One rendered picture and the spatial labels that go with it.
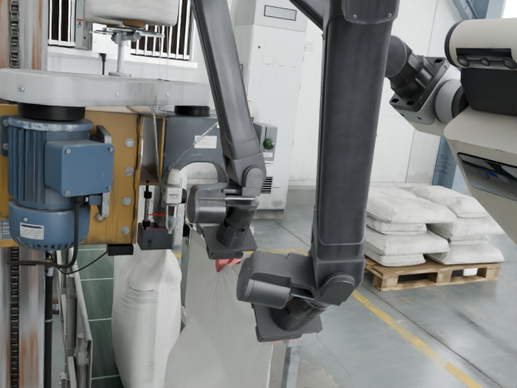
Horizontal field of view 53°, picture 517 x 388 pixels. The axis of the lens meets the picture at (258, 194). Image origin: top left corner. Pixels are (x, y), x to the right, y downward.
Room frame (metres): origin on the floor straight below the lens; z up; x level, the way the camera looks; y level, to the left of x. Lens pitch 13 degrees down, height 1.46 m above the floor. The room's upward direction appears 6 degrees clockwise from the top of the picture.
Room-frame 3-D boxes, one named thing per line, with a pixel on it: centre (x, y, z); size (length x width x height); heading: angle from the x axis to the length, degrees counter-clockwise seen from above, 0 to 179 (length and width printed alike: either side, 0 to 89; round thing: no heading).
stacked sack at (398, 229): (4.03, -1.01, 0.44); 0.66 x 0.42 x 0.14; 18
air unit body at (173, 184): (1.19, 0.20, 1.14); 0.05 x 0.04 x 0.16; 114
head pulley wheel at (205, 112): (1.32, 0.19, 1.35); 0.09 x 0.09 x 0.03
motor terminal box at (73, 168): (0.93, 0.33, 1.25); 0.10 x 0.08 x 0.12; 139
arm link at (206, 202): (0.93, 0.06, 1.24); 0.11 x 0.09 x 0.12; 114
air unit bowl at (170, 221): (1.18, 0.20, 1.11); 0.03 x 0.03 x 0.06
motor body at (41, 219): (1.00, 0.41, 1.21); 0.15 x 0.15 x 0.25
